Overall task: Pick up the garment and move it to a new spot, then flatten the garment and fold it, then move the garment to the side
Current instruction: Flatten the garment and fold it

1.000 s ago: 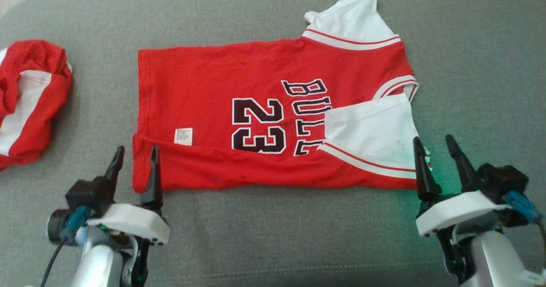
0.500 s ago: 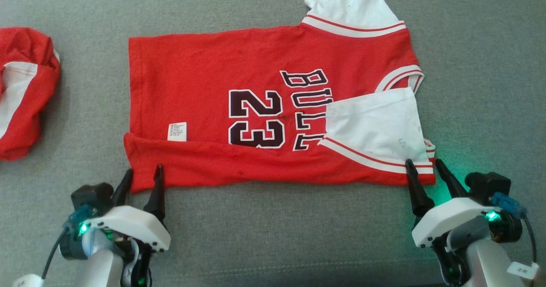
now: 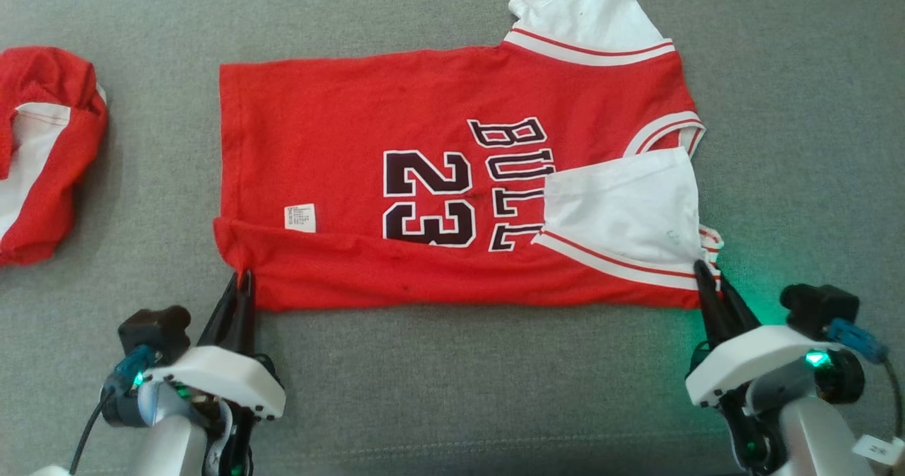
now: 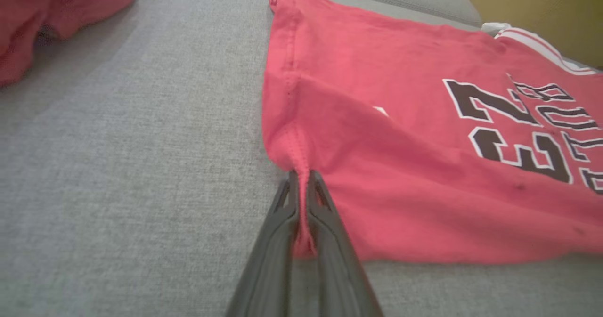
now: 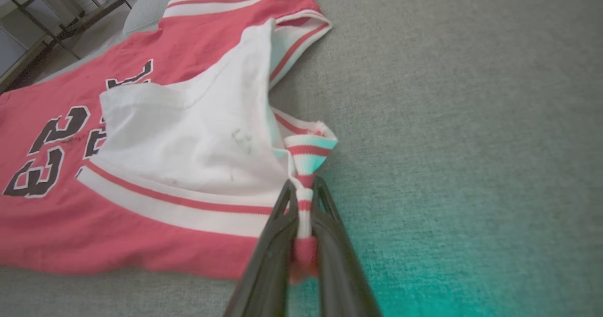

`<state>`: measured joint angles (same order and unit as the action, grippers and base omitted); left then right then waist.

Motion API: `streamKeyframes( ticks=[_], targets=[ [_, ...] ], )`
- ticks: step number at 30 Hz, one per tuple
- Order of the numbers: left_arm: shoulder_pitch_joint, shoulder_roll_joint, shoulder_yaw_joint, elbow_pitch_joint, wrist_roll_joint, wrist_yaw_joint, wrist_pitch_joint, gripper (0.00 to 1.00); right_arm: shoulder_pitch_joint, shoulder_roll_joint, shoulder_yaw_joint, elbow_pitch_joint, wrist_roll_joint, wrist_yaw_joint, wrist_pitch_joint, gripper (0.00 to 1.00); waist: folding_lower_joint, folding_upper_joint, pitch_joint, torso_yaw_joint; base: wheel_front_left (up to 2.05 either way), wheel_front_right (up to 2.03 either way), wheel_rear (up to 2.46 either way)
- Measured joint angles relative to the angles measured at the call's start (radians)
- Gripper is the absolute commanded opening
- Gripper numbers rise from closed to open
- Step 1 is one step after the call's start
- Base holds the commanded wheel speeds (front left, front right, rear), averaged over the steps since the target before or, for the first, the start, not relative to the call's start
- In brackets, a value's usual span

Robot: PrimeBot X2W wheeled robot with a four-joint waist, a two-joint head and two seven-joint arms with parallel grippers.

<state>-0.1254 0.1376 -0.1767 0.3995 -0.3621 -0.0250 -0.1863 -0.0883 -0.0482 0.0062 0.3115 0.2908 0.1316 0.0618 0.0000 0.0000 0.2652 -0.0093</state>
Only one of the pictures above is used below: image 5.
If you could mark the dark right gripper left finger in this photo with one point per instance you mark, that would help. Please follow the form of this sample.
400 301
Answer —
268 260

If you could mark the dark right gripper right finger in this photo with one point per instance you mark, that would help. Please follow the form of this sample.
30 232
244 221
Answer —
341 270

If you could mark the red white basketball jersey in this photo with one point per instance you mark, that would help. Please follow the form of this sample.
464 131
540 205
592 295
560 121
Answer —
179 142

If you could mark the grey fabric sofa seat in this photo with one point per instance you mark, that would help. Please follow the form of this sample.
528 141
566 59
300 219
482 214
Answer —
471 119

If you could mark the metal frame shelf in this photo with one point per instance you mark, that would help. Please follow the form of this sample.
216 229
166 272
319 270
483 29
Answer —
69 27

